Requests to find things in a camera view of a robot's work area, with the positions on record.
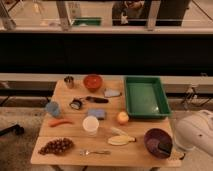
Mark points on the blue sponge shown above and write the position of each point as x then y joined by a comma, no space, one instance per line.
98,113

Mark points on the yellow banana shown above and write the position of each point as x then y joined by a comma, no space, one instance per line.
121,140

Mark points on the bunch of dark grapes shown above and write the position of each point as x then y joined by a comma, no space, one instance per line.
57,146

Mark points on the green plastic tray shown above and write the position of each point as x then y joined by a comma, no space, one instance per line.
145,98

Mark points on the green box in background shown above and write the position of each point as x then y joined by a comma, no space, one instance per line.
90,21

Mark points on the red bowl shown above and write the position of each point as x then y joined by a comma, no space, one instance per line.
92,82

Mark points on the wooden table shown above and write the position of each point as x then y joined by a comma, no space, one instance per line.
133,154

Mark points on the grey whiteboard eraser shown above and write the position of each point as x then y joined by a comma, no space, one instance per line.
108,93

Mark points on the metal fork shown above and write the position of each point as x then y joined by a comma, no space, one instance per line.
87,152

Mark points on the black handled tool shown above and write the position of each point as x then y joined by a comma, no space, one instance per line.
96,99

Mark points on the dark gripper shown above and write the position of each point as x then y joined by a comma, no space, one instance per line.
165,147

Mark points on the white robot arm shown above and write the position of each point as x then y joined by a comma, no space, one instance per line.
194,131

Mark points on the purple bowl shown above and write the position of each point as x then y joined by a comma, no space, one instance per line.
152,138

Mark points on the blue plastic cup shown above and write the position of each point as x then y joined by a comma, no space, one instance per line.
53,109

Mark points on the white plastic cup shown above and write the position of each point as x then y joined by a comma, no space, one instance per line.
90,125

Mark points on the red yellow apple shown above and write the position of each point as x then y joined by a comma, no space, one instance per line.
122,118

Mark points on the small metal cup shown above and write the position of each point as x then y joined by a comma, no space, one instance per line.
69,81

